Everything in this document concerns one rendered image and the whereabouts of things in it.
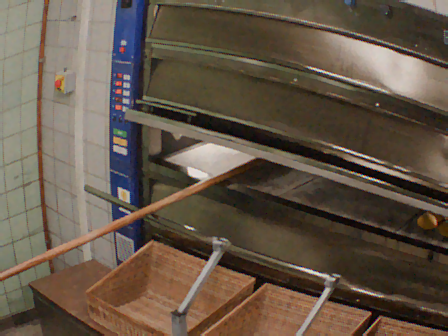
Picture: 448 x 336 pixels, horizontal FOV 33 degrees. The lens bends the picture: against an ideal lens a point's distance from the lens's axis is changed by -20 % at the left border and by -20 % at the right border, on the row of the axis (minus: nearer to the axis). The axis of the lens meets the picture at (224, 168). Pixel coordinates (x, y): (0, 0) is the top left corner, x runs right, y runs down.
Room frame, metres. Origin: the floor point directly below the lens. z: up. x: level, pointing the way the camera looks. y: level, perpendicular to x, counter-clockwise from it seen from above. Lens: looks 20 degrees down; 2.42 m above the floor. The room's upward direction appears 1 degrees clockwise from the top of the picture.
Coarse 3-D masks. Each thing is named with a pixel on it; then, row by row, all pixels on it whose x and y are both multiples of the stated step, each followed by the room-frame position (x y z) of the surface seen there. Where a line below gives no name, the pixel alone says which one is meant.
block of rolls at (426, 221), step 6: (420, 216) 2.75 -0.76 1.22; (426, 216) 2.73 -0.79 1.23; (432, 216) 2.73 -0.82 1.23; (438, 216) 2.77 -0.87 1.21; (420, 222) 2.73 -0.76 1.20; (426, 222) 2.71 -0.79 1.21; (432, 222) 2.71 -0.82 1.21; (444, 222) 2.66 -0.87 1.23; (426, 228) 2.71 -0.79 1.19; (432, 228) 2.70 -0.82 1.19; (438, 228) 2.66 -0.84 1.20; (444, 228) 2.63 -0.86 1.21; (444, 234) 2.63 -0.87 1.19
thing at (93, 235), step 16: (256, 160) 3.40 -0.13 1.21; (224, 176) 3.23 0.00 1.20; (192, 192) 3.08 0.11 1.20; (144, 208) 2.89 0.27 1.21; (160, 208) 2.94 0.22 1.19; (112, 224) 2.73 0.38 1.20; (80, 240) 2.58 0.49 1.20; (48, 256) 2.43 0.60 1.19; (0, 272) 2.23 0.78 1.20; (16, 272) 2.27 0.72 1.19
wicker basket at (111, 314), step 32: (160, 256) 3.33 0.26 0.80; (192, 256) 3.24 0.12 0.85; (96, 288) 3.08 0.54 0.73; (128, 288) 3.24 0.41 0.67; (160, 288) 3.29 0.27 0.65; (224, 288) 3.11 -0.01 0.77; (96, 320) 3.00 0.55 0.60; (128, 320) 2.86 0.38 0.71; (160, 320) 3.08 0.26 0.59; (192, 320) 3.11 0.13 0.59
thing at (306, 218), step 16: (160, 160) 3.45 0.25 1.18; (176, 176) 3.34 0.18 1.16; (192, 176) 3.29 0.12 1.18; (208, 176) 3.28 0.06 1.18; (224, 192) 3.18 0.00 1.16; (240, 192) 3.13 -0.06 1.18; (256, 192) 3.13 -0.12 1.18; (272, 208) 3.03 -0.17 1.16; (288, 208) 2.98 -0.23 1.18; (304, 208) 2.97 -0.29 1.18; (320, 224) 2.88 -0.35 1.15; (336, 224) 2.83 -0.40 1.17; (352, 224) 2.81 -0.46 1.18; (368, 240) 2.73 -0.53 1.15; (384, 240) 2.68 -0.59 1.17; (400, 240) 2.63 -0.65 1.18; (416, 240) 2.62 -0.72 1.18; (432, 256) 2.50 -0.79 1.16
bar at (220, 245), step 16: (96, 192) 3.12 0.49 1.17; (128, 208) 2.98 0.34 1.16; (160, 224) 2.88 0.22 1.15; (176, 224) 2.83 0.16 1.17; (208, 240) 2.73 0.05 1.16; (224, 240) 2.71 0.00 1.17; (256, 256) 2.60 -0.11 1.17; (208, 272) 2.65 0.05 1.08; (304, 272) 2.46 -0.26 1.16; (320, 272) 2.44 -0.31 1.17; (192, 288) 2.61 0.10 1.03; (320, 304) 2.34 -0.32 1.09; (176, 320) 2.53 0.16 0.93
